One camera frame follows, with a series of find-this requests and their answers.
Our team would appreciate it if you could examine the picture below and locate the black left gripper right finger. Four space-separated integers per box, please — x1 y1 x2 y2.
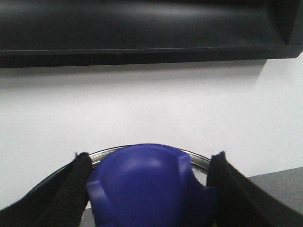
206 152 303 227

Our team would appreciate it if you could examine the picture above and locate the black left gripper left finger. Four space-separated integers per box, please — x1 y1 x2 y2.
0 153 92 227

